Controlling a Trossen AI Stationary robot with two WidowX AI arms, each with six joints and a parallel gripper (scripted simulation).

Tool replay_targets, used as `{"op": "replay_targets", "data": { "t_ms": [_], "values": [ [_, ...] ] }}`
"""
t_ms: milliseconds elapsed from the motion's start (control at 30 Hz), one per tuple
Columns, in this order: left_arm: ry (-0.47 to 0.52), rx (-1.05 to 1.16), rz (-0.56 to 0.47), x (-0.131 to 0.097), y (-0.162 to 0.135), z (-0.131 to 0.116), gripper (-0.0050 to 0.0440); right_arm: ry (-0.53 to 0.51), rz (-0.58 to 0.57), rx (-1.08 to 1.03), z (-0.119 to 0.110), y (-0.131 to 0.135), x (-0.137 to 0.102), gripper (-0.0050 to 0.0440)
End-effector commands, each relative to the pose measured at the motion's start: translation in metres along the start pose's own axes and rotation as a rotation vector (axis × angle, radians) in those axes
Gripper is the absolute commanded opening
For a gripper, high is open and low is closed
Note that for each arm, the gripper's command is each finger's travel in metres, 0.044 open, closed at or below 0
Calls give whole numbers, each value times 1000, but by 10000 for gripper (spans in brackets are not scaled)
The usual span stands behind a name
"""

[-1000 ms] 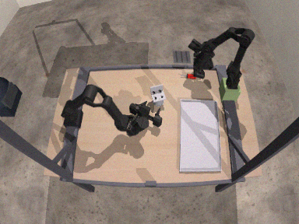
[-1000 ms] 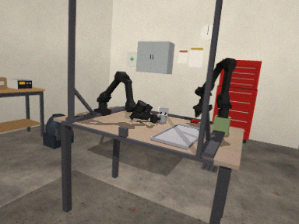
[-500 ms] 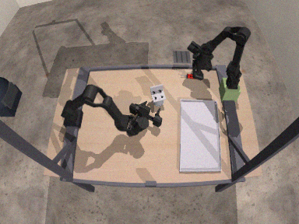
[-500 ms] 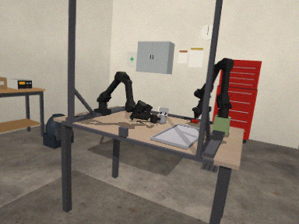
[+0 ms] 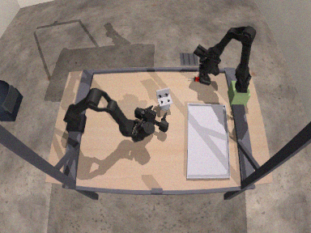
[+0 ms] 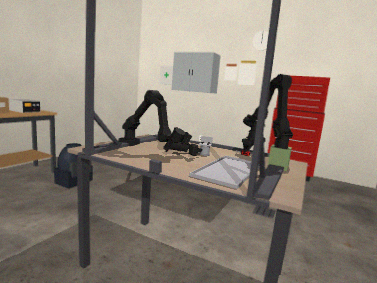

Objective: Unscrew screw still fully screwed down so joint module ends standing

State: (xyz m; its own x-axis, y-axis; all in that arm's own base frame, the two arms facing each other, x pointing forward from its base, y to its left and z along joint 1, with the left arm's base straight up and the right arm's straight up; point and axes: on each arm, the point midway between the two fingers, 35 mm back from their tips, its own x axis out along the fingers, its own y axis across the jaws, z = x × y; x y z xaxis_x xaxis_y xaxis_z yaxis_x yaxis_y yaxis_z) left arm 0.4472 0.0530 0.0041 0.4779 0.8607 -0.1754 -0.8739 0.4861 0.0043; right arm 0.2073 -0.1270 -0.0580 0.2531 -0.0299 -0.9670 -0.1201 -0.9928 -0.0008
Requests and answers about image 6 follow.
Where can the white shallow rectangular tray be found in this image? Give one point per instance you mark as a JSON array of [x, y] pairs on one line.
[[227, 171]]

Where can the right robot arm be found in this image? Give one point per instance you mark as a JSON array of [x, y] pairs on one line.
[[281, 125]]

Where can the grey rectangular table frame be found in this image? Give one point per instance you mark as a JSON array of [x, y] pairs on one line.
[[264, 186]]

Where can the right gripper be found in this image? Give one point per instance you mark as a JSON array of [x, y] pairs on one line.
[[247, 144]]

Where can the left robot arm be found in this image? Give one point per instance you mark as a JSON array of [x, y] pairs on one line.
[[164, 133]]

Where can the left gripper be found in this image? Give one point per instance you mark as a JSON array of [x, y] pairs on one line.
[[193, 148]]

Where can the red screwdriver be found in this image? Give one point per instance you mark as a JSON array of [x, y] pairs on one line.
[[242, 153]]

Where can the grey metal bracket with holes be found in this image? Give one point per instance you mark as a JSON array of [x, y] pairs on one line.
[[206, 140]]

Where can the grey cylinder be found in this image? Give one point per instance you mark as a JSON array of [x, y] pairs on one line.
[[206, 150]]

